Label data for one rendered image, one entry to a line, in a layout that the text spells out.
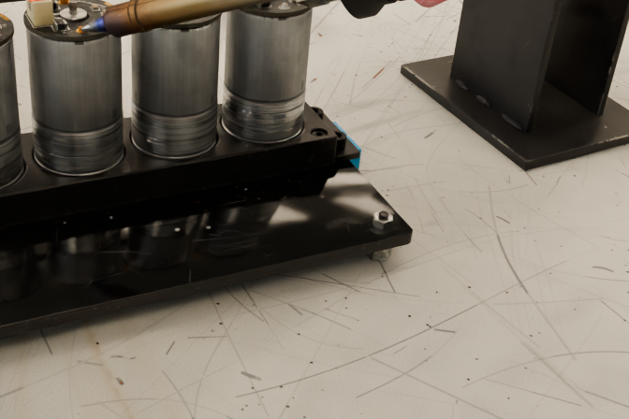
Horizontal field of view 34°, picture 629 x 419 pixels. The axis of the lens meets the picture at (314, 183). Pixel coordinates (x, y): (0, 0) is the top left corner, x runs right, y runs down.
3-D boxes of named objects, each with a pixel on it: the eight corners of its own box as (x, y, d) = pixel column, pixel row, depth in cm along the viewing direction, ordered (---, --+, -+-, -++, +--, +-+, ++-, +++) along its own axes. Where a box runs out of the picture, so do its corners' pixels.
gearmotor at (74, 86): (135, 193, 29) (134, 26, 26) (48, 209, 28) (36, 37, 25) (109, 150, 31) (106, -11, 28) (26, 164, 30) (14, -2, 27)
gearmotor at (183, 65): (227, 176, 30) (235, 14, 27) (147, 191, 29) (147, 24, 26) (197, 135, 32) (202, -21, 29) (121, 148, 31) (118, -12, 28)
